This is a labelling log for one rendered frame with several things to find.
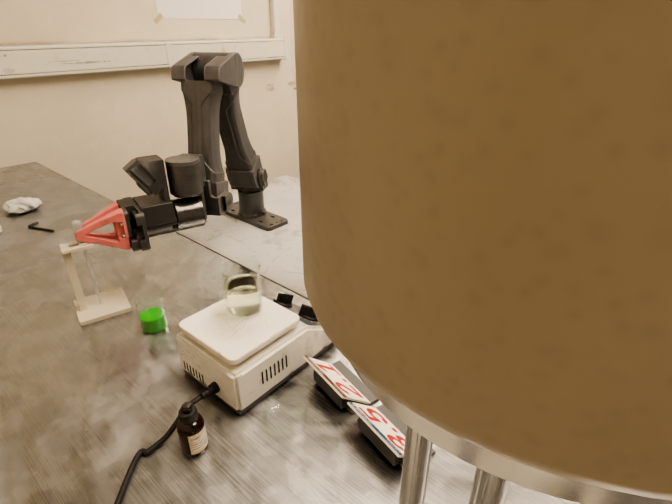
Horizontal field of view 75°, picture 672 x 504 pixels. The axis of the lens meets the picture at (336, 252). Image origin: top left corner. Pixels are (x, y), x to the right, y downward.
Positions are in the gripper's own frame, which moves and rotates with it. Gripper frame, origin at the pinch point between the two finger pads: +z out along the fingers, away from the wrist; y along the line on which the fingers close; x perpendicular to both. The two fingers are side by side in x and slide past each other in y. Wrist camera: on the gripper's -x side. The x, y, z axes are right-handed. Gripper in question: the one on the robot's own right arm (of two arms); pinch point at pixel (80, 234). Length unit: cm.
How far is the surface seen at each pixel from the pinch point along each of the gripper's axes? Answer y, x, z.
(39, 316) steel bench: -3.1, 14.2, 9.0
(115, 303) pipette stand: 1.3, 13.3, -2.3
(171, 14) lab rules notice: -130, -36, -56
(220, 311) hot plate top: 25.4, 5.5, -13.1
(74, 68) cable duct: -115, -18, -15
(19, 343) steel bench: 3.5, 14.3, 12.1
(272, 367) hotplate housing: 35.0, 9.8, -15.9
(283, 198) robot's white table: -31, 13, -52
